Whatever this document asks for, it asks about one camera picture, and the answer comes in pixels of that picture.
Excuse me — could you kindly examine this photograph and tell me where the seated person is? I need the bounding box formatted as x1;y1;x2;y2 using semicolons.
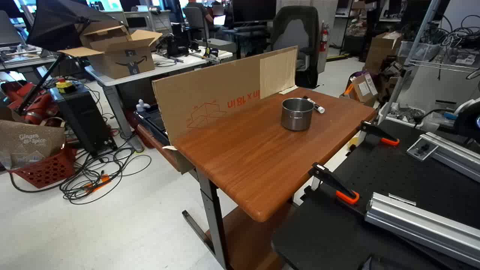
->
202;0;225;27

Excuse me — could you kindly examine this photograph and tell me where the yellow red emergency stop button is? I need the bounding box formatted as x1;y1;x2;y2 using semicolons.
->
54;76;76;96

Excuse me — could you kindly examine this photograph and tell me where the black computer tower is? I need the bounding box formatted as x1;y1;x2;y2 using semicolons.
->
48;85;112;157

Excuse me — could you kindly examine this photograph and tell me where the black orange clamp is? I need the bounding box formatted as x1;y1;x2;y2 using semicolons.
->
307;162;361;207
360;120;402;148

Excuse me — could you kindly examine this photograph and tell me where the black perforated bench top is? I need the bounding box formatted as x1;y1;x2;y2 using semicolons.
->
271;118;480;270

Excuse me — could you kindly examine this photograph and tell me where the white spray bottle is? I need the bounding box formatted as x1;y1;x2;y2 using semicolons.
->
135;97;151;114

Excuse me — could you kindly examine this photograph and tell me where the black and white marker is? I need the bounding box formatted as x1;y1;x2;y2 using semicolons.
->
301;96;327;115

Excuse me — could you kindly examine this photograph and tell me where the tangle of floor cables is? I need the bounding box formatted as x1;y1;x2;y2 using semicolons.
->
7;144;153;207

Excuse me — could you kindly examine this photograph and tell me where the tall brown cardboard box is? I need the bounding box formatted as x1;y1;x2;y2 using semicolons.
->
363;31;405;78

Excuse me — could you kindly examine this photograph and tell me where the silver metal pot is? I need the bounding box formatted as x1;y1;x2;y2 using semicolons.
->
279;96;316;133

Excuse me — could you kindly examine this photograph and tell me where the wooden table with metal leg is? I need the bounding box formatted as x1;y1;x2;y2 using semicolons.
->
172;87;378;270

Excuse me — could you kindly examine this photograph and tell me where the open cardboard box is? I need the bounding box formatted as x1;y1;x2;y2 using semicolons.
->
57;21;165;81

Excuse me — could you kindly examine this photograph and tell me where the black grey office chair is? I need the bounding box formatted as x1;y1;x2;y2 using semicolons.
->
271;4;322;90

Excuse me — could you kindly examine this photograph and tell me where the white desk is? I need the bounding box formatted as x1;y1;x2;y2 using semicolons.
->
82;48;237;153

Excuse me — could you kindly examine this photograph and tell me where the brown paper bag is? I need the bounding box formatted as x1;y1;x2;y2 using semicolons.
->
0;117;67;172

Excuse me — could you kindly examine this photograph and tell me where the small labelled cardboard box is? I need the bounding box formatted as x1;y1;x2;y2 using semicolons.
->
343;70;379;106

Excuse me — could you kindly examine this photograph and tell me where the black monitor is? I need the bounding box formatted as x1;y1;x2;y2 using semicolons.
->
231;0;277;24

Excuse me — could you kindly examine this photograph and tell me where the black photo softbox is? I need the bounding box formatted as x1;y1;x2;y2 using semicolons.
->
25;0;120;52

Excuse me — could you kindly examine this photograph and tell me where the red plastic basket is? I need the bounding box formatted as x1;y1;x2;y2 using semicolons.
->
10;144;78;190

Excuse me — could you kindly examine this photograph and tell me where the large cardboard sheet red print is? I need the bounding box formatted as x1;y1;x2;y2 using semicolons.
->
151;54;264;147

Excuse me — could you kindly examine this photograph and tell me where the red fire extinguisher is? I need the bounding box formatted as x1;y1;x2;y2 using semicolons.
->
318;21;331;54

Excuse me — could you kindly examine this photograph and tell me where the aluminium extrusion bar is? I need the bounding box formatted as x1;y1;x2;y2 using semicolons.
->
363;190;480;270
418;130;480;184

